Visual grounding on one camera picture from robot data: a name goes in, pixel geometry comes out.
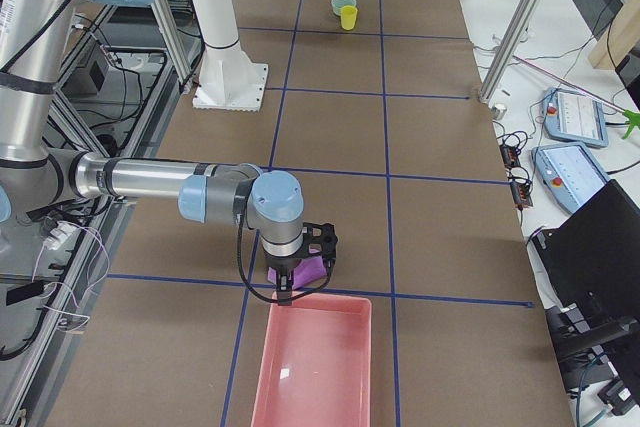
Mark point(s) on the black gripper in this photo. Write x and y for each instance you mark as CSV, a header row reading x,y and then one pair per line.
x,y
281,265

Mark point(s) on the yellow cup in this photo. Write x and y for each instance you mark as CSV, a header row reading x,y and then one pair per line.
x,y
348,17

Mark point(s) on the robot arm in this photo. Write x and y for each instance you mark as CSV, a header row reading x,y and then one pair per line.
x,y
33,39

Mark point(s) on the purple cloth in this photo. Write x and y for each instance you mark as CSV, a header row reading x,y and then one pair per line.
x,y
308,271

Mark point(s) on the pink plastic bin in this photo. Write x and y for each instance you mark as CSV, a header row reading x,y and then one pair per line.
x,y
316,363

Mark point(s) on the small metal cylinder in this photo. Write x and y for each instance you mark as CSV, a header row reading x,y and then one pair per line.
x,y
498,111

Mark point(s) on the green bowl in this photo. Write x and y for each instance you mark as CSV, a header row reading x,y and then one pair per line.
x,y
337,5

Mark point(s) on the near teach pendant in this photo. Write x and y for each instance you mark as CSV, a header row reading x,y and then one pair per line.
x,y
571,173

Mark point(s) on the teach pendant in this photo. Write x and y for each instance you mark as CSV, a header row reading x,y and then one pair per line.
x,y
571,116
571,173

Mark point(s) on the far teach pendant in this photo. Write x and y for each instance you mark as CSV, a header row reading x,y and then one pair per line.
x,y
571,116

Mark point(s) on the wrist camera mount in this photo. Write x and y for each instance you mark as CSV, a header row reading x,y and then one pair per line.
x,y
320,240

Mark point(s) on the white pedestal column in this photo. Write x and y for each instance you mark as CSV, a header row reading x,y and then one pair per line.
x,y
228,78

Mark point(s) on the green handled grabber stick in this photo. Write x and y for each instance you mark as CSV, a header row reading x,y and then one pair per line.
x,y
632,117

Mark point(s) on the aluminium frame post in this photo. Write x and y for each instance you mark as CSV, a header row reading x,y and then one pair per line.
x,y
506,49

